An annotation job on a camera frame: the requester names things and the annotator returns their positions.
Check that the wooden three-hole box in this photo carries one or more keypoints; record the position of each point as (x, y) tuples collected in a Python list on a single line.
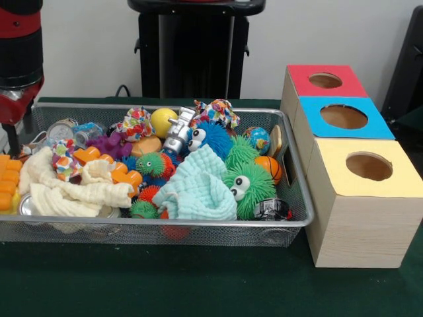
[(360, 224)]

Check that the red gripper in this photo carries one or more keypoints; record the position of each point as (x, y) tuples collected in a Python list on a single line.
[(11, 109)]

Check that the dark green tablecloth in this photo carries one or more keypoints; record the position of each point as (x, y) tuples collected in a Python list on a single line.
[(198, 284), (413, 122)]

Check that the long orange plastic toy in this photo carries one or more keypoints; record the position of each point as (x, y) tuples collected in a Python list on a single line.
[(125, 175)]

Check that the blue puffer toy with eyes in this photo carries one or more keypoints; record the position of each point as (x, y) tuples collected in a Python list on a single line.
[(215, 137)]

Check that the yellow ball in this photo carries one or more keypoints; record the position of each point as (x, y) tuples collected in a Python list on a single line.
[(161, 122)]

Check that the black office chair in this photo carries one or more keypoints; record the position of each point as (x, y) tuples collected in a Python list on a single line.
[(406, 66)]

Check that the orange yellow block toy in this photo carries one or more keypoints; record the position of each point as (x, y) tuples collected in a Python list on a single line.
[(8, 185)]

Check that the small globe ball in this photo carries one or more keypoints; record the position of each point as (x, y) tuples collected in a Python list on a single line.
[(259, 138)]

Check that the orange striped tiger plush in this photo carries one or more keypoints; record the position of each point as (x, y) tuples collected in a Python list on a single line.
[(24, 153)]

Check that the green puffer toy with eyes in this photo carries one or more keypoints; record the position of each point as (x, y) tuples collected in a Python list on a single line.
[(257, 188)]

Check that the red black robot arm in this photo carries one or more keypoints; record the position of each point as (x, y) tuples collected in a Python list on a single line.
[(20, 49)]

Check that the small orange basketball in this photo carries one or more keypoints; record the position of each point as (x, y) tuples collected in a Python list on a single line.
[(269, 168)]

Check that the light blue muslin cloth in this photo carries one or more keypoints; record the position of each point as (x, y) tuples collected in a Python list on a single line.
[(198, 185)]

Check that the cream muslin cloth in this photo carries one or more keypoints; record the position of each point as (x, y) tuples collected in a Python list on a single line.
[(66, 195)]

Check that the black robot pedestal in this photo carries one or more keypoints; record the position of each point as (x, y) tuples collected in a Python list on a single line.
[(195, 59)]

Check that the silver robot toy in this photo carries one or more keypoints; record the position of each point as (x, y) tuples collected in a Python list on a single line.
[(176, 132)]

